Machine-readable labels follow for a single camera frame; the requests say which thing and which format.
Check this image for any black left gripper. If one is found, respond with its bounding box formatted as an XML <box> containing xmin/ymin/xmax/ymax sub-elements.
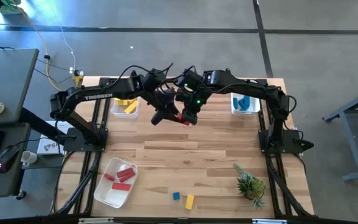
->
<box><xmin>150</xmin><ymin>88</ymin><xmax>182</xmax><ymax>122</ymax></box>

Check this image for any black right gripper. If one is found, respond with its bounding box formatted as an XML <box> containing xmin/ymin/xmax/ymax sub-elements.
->
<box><xmin>175</xmin><ymin>88</ymin><xmax>205</xmax><ymax>121</ymax></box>

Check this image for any long red block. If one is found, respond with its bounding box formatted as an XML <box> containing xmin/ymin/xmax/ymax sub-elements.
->
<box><xmin>111</xmin><ymin>182</ymin><xmax>132</xmax><ymax>191</ymax></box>

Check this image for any clear plastic bin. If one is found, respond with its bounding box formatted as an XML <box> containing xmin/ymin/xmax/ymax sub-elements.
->
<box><xmin>109</xmin><ymin>93</ymin><xmax>141</xmax><ymax>119</ymax></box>

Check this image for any white deep plastic bin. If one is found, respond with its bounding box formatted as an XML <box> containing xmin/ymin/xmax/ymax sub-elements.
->
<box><xmin>230</xmin><ymin>92</ymin><xmax>261</xmax><ymax>117</ymax></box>

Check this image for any small green potted plant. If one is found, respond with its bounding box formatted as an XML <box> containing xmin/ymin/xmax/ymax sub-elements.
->
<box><xmin>233</xmin><ymin>163</ymin><xmax>266</xmax><ymax>210</ymax></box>

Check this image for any yellow power outlet box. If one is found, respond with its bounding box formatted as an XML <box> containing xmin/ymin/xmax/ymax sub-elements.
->
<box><xmin>69</xmin><ymin>67</ymin><xmax>85</xmax><ymax>85</ymax></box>

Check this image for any white shallow plastic bin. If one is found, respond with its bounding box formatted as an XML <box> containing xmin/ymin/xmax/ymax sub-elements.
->
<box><xmin>93</xmin><ymin>157</ymin><xmax>139</xmax><ymax>209</ymax></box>

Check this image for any white printed box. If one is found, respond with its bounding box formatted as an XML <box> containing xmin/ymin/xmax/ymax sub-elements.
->
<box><xmin>36</xmin><ymin>120</ymin><xmax>71</xmax><ymax>156</ymax></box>

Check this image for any white cup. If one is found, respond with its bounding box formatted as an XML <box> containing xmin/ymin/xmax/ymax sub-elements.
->
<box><xmin>20</xmin><ymin>150</ymin><xmax>39</xmax><ymax>167</ymax></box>

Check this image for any grey desk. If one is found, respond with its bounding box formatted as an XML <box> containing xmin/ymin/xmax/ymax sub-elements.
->
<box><xmin>0</xmin><ymin>48</ymin><xmax>40</xmax><ymax>200</ymax></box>

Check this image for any black computer mouse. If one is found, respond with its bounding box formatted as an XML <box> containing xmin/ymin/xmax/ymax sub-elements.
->
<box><xmin>0</xmin><ymin>144</ymin><xmax>21</xmax><ymax>174</ymax></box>

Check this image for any green and white object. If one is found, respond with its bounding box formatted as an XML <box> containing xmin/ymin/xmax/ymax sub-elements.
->
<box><xmin>0</xmin><ymin>0</ymin><xmax>23</xmax><ymax>16</ymax></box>

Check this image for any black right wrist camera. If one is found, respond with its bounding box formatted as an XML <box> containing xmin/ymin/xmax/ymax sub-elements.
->
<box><xmin>187</xmin><ymin>109</ymin><xmax>199</xmax><ymax>126</ymax></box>

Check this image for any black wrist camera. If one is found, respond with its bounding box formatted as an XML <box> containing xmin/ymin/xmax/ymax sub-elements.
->
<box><xmin>187</xmin><ymin>109</ymin><xmax>199</xmax><ymax>126</ymax></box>
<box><xmin>150</xmin><ymin>111</ymin><xmax>167</xmax><ymax>126</ymax></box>

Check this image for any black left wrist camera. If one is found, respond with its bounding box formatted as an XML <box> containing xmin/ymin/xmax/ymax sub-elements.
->
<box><xmin>150</xmin><ymin>111</ymin><xmax>167</xmax><ymax>126</ymax></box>

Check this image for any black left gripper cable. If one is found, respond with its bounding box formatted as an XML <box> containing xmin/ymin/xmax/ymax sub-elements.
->
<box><xmin>115</xmin><ymin>63</ymin><xmax>174</xmax><ymax>94</ymax></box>

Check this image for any black aluminium table frame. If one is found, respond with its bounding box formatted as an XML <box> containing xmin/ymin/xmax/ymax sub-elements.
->
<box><xmin>50</xmin><ymin>68</ymin><xmax>316</xmax><ymax>224</ymax></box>

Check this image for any white floor cable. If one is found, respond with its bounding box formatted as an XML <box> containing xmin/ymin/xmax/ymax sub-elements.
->
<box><xmin>59</xmin><ymin>26</ymin><xmax>77</xmax><ymax>74</ymax></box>

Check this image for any black floor cable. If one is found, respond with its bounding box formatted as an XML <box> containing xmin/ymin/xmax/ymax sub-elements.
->
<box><xmin>34</xmin><ymin>57</ymin><xmax>76</xmax><ymax>85</ymax></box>

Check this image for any silver metal bracket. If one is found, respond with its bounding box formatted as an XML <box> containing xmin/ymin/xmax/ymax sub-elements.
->
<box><xmin>252</xmin><ymin>218</ymin><xmax>281</xmax><ymax>224</ymax></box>
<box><xmin>78</xmin><ymin>217</ymin><xmax>114</xmax><ymax>224</ymax></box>

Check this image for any black table cable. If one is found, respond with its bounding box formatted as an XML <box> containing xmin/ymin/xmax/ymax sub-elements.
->
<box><xmin>51</xmin><ymin>151</ymin><xmax>74</xmax><ymax>215</ymax></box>

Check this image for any yellow floor cable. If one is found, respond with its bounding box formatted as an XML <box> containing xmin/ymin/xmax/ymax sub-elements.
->
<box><xmin>17</xmin><ymin>6</ymin><xmax>83</xmax><ymax>94</ymax></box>

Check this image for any grey metal table frame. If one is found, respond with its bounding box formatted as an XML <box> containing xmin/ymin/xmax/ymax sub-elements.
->
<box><xmin>321</xmin><ymin>85</ymin><xmax>358</xmax><ymax>182</ymax></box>

